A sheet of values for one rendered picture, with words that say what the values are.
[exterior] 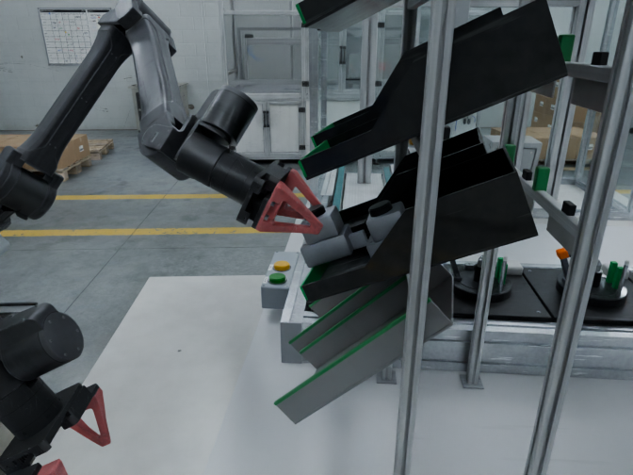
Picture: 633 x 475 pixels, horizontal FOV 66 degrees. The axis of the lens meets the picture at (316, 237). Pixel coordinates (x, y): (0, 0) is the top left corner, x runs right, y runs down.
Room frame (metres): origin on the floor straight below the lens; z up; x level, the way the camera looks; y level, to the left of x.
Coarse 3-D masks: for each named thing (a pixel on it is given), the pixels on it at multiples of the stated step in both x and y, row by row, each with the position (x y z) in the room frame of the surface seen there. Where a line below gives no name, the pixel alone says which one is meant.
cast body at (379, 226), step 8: (376, 208) 0.57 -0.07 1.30; (384, 208) 0.56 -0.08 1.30; (392, 208) 0.57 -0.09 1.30; (400, 208) 0.56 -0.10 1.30; (368, 216) 0.58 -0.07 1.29; (376, 216) 0.57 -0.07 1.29; (384, 216) 0.56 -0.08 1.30; (392, 216) 0.55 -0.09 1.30; (368, 224) 0.56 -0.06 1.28; (376, 224) 0.56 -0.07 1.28; (384, 224) 0.56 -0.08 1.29; (392, 224) 0.55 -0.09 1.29; (376, 232) 0.56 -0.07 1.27; (384, 232) 0.55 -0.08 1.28; (368, 240) 0.58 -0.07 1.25; (376, 240) 0.56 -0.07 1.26; (368, 248) 0.56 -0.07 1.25; (376, 248) 0.56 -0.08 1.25
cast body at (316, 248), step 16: (320, 208) 0.59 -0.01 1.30; (336, 208) 0.61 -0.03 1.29; (304, 224) 0.58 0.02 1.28; (336, 224) 0.58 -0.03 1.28; (320, 240) 0.57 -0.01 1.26; (336, 240) 0.57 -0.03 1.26; (352, 240) 0.58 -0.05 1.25; (304, 256) 0.58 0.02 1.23; (320, 256) 0.57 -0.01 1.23; (336, 256) 0.57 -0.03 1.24
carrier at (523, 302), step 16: (480, 256) 0.98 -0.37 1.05; (464, 272) 1.02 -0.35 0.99; (496, 272) 0.99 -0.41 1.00; (512, 272) 1.05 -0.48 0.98; (464, 288) 0.94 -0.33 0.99; (496, 288) 0.94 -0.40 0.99; (512, 288) 0.98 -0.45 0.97; (528, 288) 0.98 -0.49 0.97; (464, 304) 0.91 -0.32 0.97; (496, 304) 0.91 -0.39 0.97; (512, 304) 0.91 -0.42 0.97; (528, 304) 0.91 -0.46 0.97; (528, 320) 0.86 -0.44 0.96; (544, 320) 0.86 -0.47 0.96
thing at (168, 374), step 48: (144, 288) 1.19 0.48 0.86; (192, 288) 1.19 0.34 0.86; (240, 288) 1.19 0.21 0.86; (144, 336) 0.95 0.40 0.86; (192, 336) 0.95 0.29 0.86; (240, 336) 0.95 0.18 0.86; (144, 384) 0.78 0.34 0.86; (192, 384) 0.78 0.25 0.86; (96, 432) 0.66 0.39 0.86; (144, 432) 0.66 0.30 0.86; (192, 432) 0.66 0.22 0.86
